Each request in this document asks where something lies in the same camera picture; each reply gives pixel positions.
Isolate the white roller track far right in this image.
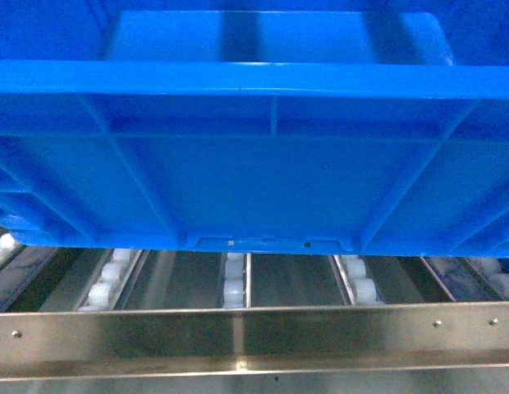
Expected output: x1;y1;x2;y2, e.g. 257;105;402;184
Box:
465;257;509;301

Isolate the steel roller shelf frame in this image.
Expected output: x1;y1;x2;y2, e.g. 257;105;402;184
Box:
0;223;509;383

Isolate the white roller track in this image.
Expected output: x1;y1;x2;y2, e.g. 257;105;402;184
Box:
328;255;385;306
222;253;252;309
0;233;21;266
76;249;149;312
465;257;509;301

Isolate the white roller track far left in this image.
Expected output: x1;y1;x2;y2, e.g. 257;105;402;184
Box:
0;233;21;266

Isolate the large blue plastic crate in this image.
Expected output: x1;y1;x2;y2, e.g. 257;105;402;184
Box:
0;1;509;257

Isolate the white roller track middle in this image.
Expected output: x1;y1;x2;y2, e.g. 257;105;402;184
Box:
222;253;252;309

